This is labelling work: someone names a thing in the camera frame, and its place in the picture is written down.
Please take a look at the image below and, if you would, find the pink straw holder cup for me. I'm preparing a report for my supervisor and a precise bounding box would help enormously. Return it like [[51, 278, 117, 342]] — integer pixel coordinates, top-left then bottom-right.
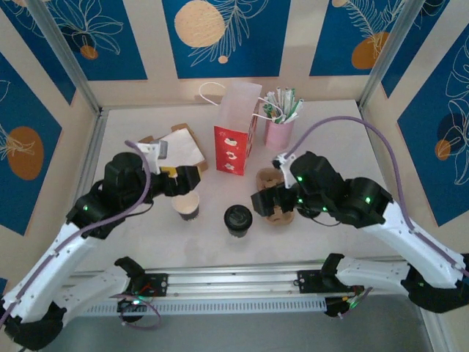
[[264, 117, 295, 150]]

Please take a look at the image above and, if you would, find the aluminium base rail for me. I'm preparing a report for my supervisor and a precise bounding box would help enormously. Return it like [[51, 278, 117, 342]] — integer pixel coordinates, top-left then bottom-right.
[[38, 256, 435, 298]]

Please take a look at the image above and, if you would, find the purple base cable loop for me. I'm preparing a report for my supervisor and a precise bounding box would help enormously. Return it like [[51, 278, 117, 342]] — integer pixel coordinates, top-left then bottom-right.
[[111, 292, 163, 330]]

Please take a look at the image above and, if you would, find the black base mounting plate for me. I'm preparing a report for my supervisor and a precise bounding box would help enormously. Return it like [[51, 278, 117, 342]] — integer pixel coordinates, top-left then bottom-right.
[[296, 269, 362, 294], [141, 273, 170, 296]]

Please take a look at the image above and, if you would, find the aluminium frame post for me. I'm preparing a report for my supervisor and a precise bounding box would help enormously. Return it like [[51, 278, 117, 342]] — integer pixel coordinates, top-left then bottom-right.
[[358, 0, 422, 111], [27, 0, 102, 115]]

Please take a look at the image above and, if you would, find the white napkin stack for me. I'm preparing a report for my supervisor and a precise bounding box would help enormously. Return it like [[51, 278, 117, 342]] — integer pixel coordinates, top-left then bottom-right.
[[155, 130, 206, 166]]

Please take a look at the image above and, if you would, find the aluminium table side rail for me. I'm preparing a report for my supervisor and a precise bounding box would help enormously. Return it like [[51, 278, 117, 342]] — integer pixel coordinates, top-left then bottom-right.
[[54, 108, 109, 274]]

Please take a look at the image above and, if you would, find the white slotted cable duct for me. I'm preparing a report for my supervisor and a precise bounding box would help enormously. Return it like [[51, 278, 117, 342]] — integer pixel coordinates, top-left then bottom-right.
[[73, 297, 328, 317]]

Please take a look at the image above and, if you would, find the brown cardboard napkin box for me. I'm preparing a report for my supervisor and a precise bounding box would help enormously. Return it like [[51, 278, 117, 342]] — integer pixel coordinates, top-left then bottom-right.
[[137, 124, 210, 173]]

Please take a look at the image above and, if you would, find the red paper takeout bag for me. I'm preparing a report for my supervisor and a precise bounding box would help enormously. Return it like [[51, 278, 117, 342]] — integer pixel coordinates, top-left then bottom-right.
[[199, 81, 283, 177]]

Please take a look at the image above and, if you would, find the coffee cup with black lid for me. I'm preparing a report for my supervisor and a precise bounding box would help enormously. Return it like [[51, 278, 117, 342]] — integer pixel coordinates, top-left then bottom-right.
[[224, 204, 254, 239]]

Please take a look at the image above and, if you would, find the open white paper cup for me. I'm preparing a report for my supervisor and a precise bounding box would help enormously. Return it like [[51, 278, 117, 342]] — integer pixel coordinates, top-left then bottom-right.
[[171, 190, 201, 222]]

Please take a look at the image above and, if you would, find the circuit board with green light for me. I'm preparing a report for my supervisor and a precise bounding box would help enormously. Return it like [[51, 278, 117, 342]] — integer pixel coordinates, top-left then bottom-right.
[[324, 291, 367, 320], [117, 293, 148, 323]]

